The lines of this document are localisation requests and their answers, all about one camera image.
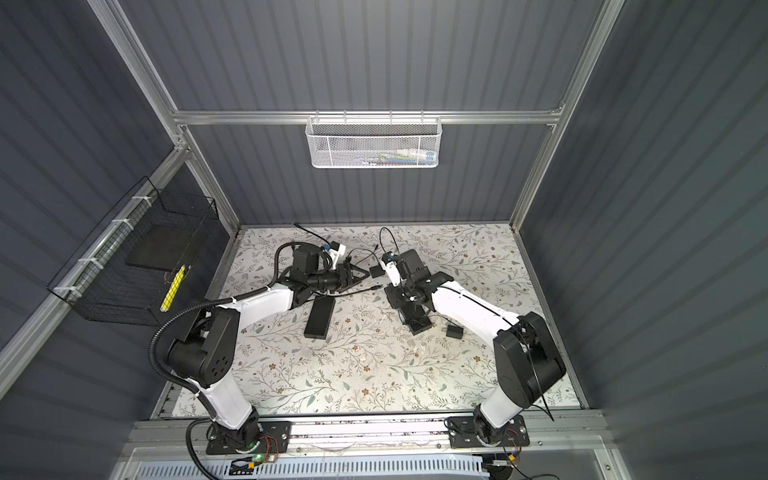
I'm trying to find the white wire mesh basket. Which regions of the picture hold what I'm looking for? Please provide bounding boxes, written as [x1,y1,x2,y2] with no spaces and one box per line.
[305,119,443,169]

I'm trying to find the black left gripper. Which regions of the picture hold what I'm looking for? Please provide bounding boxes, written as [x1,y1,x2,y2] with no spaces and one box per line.
[307,262,369,293]

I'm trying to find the black wire wall basket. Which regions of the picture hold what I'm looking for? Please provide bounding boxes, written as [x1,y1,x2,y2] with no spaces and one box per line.
[48,181,219,326]

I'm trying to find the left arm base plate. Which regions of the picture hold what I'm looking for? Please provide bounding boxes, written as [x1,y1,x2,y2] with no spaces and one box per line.
[205,421,293,455]

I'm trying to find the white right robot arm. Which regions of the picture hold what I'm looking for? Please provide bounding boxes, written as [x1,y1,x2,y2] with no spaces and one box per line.
[379,249,566,445]

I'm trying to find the items in white basket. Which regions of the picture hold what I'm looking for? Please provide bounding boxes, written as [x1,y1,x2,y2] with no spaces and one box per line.
[353,148,438,167]

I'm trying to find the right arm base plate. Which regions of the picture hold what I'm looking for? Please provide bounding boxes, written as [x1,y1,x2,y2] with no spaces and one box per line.
[443,414,530,449]

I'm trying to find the black network switch box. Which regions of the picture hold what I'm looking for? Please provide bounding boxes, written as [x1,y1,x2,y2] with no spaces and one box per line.
[405,316,433,335]

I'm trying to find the long black power brick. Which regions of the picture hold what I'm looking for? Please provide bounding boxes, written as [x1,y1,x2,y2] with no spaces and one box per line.
[303,296,336,340]

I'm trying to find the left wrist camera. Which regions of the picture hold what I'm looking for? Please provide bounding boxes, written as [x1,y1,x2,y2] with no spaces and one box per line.
[327,241,347,269]

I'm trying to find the yellow striped tool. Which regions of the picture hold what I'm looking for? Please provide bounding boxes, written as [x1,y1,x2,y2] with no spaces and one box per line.
[160,265,187,313]

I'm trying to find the black power adapter with cable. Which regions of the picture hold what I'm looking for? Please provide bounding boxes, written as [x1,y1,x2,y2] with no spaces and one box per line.
[446,324,464,340]

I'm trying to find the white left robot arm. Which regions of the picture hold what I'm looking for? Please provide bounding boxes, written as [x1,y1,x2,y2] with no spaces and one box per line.
[148,241,370,450]

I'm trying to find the white slotted cable duct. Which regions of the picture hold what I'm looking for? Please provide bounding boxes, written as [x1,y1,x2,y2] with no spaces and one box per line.
[134,454,490,480]

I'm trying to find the small black adapter with cable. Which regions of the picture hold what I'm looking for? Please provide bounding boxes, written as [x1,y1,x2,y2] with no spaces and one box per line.
[348,245,380,278]

